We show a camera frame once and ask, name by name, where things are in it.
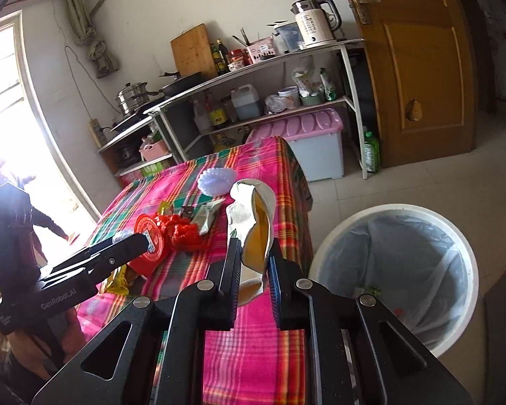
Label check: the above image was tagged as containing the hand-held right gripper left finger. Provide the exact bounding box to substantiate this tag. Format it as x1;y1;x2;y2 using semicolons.
31;238;242;405

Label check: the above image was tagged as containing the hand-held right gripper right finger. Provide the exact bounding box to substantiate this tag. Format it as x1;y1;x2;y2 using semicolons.
268;247;475;405

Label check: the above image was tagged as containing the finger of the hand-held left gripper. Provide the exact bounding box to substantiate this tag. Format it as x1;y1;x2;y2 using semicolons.
88;247;149;288
46;234;149;277

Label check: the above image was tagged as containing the red snack packet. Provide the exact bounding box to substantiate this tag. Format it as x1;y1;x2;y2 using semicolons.
128;213;174;280

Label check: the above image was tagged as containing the white and yellow wrapper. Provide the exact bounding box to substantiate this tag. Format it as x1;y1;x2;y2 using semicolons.
227;178;277;304

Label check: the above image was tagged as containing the white round trash bin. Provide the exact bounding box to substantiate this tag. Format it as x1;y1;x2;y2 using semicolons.
313;204;480;358

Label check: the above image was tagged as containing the grey green packet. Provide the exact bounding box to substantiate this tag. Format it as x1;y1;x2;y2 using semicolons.
190;201;225;236

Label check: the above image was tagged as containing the white foam fruit net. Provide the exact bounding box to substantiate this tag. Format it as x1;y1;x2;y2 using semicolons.
197;168;238;197

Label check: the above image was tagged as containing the person's left hand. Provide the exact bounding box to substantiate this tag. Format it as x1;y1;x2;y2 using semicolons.
8;307;87;374

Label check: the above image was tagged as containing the red plastic net bag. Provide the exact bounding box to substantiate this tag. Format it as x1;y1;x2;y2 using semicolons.
152;212;207;254

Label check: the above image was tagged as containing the green white carton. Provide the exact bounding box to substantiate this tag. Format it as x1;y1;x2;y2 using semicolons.
120;156;173;186

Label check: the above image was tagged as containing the pink plaid tablecloth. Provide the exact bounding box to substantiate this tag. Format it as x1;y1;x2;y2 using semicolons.
76;135;315;405

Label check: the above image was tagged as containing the small pink basket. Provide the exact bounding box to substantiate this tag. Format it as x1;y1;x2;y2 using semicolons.
139;138;169;162

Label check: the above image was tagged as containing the black induction cooktop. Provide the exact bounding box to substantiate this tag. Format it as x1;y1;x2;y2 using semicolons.
110;112;152;132

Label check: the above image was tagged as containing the white metal kitchen rack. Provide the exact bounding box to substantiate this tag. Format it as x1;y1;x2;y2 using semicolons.
99;38;369;180

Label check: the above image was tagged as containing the clear plastic bin liner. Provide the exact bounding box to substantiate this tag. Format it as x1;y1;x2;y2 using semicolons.
339;215;469;338

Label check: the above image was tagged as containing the yellow cooking oil bottle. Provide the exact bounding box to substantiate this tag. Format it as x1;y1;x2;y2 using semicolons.
213;131;237;153

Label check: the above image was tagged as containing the storage box with pink lid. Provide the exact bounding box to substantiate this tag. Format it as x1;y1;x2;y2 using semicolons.
245;107;345;182

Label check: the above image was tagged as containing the steel steamer pot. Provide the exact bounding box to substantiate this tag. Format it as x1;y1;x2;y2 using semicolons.
115;82;159;116

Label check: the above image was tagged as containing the white plastic bottle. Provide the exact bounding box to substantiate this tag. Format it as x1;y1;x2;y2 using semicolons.
193;99;212;133

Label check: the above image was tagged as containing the yellow label sauce bottle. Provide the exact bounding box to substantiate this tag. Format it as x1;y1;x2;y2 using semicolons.
208;93;230;129

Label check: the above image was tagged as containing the green plastic bottle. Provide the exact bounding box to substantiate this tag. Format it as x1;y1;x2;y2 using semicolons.
363;131;381;173

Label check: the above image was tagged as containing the brown sauce bottle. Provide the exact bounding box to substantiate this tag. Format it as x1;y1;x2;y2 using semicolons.
221;97;239;123

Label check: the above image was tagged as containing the black frying pan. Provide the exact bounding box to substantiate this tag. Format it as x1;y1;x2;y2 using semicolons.
158;71;203;96

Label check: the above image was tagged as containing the plastic jug with dark liquid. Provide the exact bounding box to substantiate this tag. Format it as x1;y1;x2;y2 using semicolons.
231;84;262;121

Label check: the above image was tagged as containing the window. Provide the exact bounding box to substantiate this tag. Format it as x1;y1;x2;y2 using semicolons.
0;8;104;271

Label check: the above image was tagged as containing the clear plastic bag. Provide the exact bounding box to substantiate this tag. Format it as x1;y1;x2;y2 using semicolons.
263;93;287;114

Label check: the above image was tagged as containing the white plastic tub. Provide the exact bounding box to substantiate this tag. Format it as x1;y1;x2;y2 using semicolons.
277;85;301;108

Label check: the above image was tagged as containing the green white packet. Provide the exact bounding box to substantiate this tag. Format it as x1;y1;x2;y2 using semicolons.
319;67;338;102

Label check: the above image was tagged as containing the wooden cutting board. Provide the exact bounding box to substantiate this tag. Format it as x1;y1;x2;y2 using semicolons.
170;23;218;79

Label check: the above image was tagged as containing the filled plastic food bag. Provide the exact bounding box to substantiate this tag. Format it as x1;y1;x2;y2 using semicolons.
292;61;321;96

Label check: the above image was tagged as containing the dark oil bottle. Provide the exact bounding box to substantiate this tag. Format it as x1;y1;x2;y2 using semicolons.
216;39;230;76

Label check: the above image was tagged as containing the hanging curtain cloth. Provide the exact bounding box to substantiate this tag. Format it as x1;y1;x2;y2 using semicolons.
63;0;121;79

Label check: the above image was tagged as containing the pink utensil holder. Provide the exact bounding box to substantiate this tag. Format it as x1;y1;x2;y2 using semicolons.
245;37;277;65

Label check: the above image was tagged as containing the chopsticks bundle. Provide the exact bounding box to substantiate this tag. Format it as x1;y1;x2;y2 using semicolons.
232;27;254;47

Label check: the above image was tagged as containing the clear water pitcher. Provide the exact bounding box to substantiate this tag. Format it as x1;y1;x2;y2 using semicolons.
272;21;306;53

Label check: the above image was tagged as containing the wooden door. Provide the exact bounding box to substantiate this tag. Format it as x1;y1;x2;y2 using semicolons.
333;0;477;169

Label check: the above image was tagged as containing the white electric kettle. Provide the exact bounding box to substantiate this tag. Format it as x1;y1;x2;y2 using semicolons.
290;0;342;49

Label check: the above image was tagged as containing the wall power strip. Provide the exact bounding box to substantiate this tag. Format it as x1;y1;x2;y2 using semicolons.
88;118;104;149

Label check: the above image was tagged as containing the metal door handle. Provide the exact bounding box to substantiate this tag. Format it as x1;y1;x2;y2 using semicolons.
349;0;382;25

